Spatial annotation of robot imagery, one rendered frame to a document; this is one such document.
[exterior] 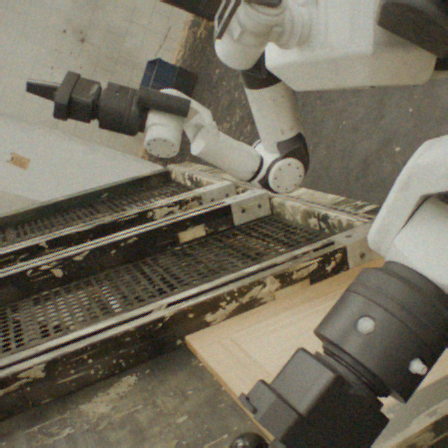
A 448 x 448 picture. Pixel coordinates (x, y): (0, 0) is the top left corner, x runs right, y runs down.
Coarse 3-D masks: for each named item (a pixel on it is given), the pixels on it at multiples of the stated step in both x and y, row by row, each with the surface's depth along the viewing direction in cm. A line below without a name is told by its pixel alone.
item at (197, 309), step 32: (288, 256) 99; (320, 256) 97; (352, 256) 100; (224, 288) 91; (256, 288) 92; (128, 320) 87; (160, 320) 85; (192, 320) 88; (224, 320) 91; (32, 352) 82; (64, 352) 80; (96, 352) 82; (128, 352) 84; (160, 352) 87; (0, 384) 76; (32, 384) 78; (64, 384) 81; (0, 416) 77
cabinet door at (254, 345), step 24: (312, 288) 96; (336, 288) 94; (264, 312) 90; (288, 312) 89; (312, 312) 88; (192, 336) 87; (216, 336) 86; (240, 336) 85; (264, 336) 83; (288, 336) 82; (312, 336) 80; (216, 360) 79; (240, 360) 77; (264, 360) 77; (240, 384) 72; (384, 408) 61; (264, 432) 64
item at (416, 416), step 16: (432, 384) 60; (416, 400) 58; (432, 400) 58; (400, 416) 56; (416, 416) 56; (432, 416) 55; (384, 432) 55; (400, 432) 54; (416, 432) 54; (432, 432) 55
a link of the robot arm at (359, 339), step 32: (352, 320) 38; (384, 320) 37; (320, 352) 39; (352, 352) 36; (384, 352) 36; (416, 352) 36; (256, 384) 38; (288, 384) 38; (320, 384) 36; (352, 384) 37; (384, 384) 37; (416, 384) 37; (256, 416) 35; (288, 416) 35; (320, 416) 36; (352, 416) 37; (384, 416) 39
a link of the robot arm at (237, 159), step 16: (224, 144) 99; (240, 144) 102; (208, 160) 101; (224, 160) 101; (240, 160) 101; (256, 160) 103; (272, 160) 102; (240, 176) 104; (256, 176) 105; (272, 192) 105
